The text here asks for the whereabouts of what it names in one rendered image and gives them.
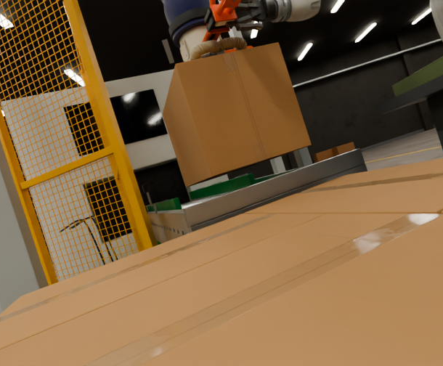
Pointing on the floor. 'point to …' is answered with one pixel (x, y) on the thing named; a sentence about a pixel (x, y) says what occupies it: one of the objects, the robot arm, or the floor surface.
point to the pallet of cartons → (333, 152)
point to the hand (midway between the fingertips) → (222, 16)
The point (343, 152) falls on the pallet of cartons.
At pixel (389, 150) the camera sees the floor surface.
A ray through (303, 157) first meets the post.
